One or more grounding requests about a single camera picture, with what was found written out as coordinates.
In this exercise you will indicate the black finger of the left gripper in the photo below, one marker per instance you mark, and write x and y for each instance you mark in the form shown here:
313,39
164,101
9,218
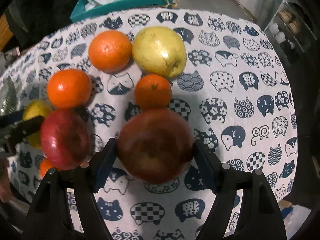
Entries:
13,128

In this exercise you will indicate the large orange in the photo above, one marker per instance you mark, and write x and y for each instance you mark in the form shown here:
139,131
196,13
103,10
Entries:
110,51

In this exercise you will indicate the white shoe rack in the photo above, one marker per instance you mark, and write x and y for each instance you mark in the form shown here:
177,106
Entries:
291,31

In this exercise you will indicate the red apple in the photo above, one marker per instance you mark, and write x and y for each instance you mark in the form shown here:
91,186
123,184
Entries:
65,139
155,146

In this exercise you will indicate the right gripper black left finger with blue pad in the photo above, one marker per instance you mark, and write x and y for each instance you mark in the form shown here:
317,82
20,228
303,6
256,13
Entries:
49,215

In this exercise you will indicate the person's hand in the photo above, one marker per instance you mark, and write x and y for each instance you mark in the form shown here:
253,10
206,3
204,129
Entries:
5,191

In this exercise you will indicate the black hanging coat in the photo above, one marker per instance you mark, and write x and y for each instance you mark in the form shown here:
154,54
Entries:
29,21

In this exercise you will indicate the cat-patterned white blue tablecloth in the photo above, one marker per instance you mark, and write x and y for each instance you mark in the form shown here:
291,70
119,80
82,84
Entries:
233,92

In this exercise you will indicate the orange tangerine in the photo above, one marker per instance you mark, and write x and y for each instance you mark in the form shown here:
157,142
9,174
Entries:
69,88

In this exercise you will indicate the green patterned bowl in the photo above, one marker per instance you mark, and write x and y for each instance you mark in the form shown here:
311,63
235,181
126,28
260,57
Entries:
8,97

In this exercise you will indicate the teal cardboard box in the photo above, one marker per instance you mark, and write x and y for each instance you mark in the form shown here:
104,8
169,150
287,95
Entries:
84,9

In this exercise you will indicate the small tangerine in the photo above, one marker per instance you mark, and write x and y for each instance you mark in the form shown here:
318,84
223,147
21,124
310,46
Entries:
44,166
152,91

